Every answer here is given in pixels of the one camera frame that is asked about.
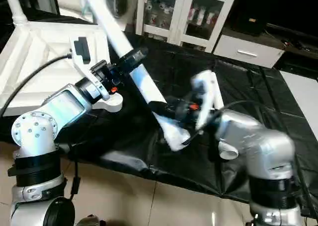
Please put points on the white plastic table leg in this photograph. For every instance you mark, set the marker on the white plastic table leg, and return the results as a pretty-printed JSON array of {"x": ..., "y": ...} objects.
[
  {"x": 14, "y": 5},
  {"x": 217, "y": 92},
  {"x": 112, "y": 30}
]

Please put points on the white plastic table top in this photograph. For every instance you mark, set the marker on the white plastic table top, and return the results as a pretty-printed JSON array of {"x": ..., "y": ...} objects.
[{"x": 44, "y": 52}]

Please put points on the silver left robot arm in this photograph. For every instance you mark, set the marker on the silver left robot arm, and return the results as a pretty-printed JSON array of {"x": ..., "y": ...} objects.
[{"x": 49, "y": 121}]

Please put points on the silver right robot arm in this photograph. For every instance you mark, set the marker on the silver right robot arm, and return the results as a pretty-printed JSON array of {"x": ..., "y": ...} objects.
[{"x": 253, "y": 146}]

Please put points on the white glass-door cabinet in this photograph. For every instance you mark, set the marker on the white glass-door cabinet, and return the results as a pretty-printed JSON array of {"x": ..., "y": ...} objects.
[{"x": 164, "y": 12}]

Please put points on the dark storage box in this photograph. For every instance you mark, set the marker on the dark storage box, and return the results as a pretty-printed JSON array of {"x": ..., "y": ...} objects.
[{"x": 118, "y": 0}]

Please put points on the white drawer unit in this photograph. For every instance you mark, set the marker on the white drawer unit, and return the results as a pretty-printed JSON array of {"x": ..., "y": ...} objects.
[{"x": 246, "y": 51}]

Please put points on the black mat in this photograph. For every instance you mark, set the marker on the black mat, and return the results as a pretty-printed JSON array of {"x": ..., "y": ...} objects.
[{"x": 278, "y": 102}]

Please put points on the white flat panel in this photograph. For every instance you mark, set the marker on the white flat panel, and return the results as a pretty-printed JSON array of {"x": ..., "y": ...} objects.
[{"x": 304, "y": 94}]

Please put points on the black box yellow label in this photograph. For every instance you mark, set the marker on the black box yellow label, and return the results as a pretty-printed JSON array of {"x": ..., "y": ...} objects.
[{"x": 251, "y": 10}]

